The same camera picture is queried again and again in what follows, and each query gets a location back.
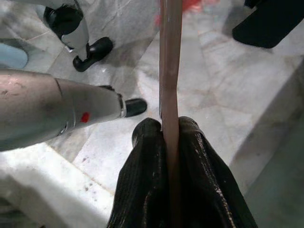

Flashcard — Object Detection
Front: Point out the black hanging garment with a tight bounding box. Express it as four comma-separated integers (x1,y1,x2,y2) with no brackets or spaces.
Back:
231,0,304,49

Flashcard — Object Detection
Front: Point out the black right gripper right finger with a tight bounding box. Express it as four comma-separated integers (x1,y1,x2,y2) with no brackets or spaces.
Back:
177,116,258,228

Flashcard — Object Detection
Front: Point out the pink plastic hanger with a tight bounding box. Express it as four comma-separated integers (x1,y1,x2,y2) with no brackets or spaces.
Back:
158,0,183,228

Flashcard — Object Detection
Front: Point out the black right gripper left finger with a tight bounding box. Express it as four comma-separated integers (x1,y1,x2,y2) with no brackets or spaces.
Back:
106,118,171,228

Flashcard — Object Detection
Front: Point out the light grey-blue plastic table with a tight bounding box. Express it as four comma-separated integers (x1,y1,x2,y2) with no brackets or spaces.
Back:
0,42,29,70

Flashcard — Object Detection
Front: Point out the grey right robot leg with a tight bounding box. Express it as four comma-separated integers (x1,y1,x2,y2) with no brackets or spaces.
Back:
0,68,148,152

